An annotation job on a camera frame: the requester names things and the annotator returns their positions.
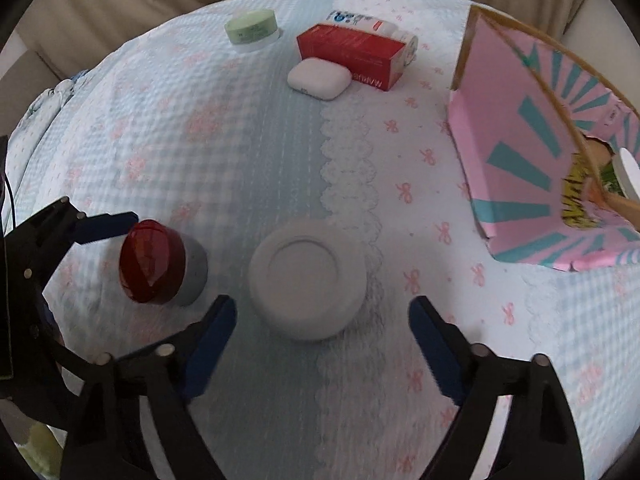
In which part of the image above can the small white jar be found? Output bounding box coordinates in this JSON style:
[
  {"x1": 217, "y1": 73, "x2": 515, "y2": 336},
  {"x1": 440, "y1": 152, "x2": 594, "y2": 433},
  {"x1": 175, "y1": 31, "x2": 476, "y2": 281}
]
[{"x1": 615, "y1": 147, "x2": 640, "y2": 202}]

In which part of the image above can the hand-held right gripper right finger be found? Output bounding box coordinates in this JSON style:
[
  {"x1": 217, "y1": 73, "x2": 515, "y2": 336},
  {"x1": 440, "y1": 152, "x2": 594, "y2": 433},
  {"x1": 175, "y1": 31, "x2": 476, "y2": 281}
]
[{"x1": 408, "y1": 296, "x2": 586, "y2": 480}]

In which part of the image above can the white tube with blue print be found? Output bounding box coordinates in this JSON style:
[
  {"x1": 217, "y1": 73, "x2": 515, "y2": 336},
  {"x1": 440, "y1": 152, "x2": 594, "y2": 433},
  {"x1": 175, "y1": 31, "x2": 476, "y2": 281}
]
[{"x1": 324, "y1": 9, "x2": 419, "y2": 67}]

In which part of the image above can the white earbuds case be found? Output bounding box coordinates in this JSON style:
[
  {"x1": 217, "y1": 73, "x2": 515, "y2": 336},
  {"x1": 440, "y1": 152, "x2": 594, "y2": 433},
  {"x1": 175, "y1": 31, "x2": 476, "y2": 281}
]
[{"x1": 287, "y1": 57, "x2": 353, "y2": 102}]

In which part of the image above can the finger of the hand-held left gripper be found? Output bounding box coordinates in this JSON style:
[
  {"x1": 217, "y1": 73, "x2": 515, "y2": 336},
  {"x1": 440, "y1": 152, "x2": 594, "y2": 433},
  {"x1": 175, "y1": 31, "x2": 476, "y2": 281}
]
[
  {"x1": 20, "y1": 197, "x2": 140, "y2": 311},
  {"x1": 35, "y1": 320, "x2": 103, "y2": 386}
]

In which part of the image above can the white round jar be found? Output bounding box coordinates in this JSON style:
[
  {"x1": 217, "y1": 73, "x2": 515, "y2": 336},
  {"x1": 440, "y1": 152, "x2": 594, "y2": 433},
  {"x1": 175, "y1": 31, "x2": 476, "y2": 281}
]
[{"x1": 248, "y1": 220, "x2": 370, "y2": 343}]

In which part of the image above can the green lid jar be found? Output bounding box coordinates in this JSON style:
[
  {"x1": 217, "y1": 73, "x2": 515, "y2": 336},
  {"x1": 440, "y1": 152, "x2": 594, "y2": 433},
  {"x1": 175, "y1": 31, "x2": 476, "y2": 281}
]
[{"x1": 224, "y1": 8, "x2": 282, "y2": 53}]

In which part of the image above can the red carton box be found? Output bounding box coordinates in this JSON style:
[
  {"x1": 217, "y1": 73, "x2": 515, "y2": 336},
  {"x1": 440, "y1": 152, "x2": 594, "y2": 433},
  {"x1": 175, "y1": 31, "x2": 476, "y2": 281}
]
[{"x1": 296, "y1": 23, "x2": 407, "y2": 93}]

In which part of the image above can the red lid jar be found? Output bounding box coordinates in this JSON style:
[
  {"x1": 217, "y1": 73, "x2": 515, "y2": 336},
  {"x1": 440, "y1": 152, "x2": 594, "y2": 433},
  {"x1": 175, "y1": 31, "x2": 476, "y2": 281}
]
[{"x1": 118, "y1": 219, "x2": 209, "y2": 308}]

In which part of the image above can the checked blanket with pink bows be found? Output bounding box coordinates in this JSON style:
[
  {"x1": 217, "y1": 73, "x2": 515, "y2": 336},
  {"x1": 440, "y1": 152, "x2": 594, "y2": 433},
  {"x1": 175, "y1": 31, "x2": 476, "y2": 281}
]
[{"x1": 0, "y1": 0, "x2": 640, "y2": 480}]

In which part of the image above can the pink cardboard box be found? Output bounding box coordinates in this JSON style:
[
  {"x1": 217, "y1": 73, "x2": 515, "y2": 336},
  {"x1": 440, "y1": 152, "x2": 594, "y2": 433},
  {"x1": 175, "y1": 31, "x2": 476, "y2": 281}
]
[{"x1": 446, "y1": 4, "x2": 640, "y2": 274}]

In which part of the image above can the pale green cloth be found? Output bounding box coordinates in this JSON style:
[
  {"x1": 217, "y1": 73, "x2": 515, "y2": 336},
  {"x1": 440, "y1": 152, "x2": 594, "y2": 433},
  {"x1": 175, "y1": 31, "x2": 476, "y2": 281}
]
[{"x1": 19, "y1": 421, "x2": 67, "y2": 477}]

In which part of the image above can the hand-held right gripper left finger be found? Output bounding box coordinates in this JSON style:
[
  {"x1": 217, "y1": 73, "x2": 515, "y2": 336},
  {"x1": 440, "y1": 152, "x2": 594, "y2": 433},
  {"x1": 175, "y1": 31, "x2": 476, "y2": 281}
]
[{"x1": 61, "y1": 296, "x2": 239, "y2": 480}]

